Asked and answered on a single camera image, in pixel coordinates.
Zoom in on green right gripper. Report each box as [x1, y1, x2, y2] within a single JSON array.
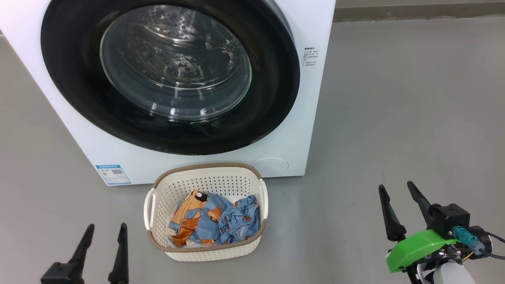
[[378, 181, 467, 284]]

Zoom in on orange and blue cartoon garment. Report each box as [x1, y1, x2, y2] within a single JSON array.
[[166, 189, 234, 248]]

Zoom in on black cable with teal plug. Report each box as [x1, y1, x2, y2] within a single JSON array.
[[452, 226, 505, 261]]

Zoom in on cream perforated laundry basket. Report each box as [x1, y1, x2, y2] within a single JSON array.
[[144, 163, 269, 262]]

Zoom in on round drain filter cover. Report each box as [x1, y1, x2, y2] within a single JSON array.
[[252, 157, 289, 176]]

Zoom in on blue energy label sticker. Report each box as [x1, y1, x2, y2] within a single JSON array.
[[95, 164, 131, 186]]

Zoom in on black round glass washer door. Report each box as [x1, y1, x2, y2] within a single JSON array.
[[40, 0, 301, 155]]

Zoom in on white front-load washing machine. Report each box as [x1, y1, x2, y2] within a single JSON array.
[[0, 0, 337, 186]]

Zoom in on blue cartoon print garment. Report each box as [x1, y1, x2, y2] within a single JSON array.
[[218, 195, 262, 244]]

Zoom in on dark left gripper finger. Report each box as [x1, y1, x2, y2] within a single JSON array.
[[68, 224, 95, 265], [108, 223, 129, 284]]

